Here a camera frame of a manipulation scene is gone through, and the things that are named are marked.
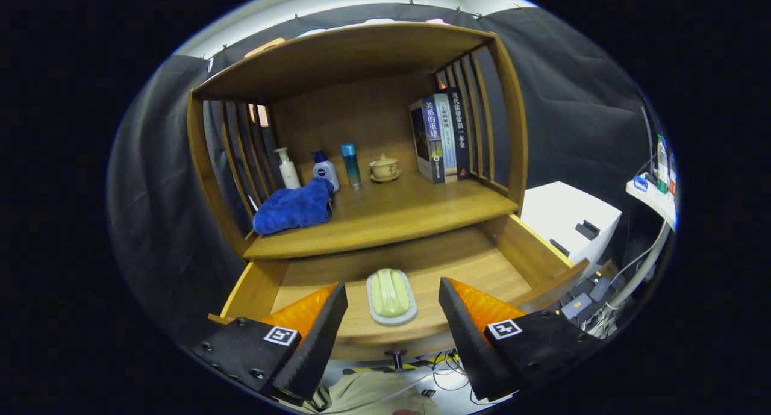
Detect yellow lidded teacup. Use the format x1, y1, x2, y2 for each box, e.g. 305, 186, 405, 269
369, 154, 402, 183

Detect teal glass bottle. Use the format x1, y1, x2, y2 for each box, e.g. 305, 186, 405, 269
340, 143, 363, 190

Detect white pump bottle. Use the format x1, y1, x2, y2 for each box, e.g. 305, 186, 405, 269
274, 147, 302, 190

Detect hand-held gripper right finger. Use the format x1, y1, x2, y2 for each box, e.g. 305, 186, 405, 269
438, 276, 603, 402

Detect black power adapter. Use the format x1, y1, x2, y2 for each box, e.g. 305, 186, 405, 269
560, 293, 594, 320

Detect white spine book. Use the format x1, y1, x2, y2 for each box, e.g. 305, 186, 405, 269
432, 93, 458, 183

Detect wooden cabinet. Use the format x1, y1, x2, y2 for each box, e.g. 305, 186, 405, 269
187, 22, 529, 265

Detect green handled scrub sponge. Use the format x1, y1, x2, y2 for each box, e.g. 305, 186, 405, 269
366, 268, 418, 326

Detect blue towel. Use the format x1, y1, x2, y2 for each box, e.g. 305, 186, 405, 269
252, 177, 335, 236

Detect white table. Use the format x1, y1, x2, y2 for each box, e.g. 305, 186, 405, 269
608, 174, 678, 310

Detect black spine book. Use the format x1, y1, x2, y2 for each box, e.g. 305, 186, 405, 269
443, 88, 472, 181

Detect black floor cables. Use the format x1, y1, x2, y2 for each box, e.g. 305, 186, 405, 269
416, 352, 476, 392

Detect white lotion bottle blue cap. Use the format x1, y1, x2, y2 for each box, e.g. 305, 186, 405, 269
312, 151, 341, 193

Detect white side cabinet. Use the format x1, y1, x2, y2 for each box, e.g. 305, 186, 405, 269
520, 181, 622, 277

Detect blue spine book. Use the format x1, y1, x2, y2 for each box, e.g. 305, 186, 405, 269
409, 94, 446, 184

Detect green label water bottle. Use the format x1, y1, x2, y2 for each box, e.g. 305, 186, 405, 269
657, 134, 669, 193

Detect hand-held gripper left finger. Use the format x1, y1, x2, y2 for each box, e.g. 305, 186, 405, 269
193, 281, 349, 404

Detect person's beige trousers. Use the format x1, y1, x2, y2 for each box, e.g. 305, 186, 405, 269
313, 372, 440, 414

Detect wooden countertop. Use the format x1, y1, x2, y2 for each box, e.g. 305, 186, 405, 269
244, 173, 520, 260

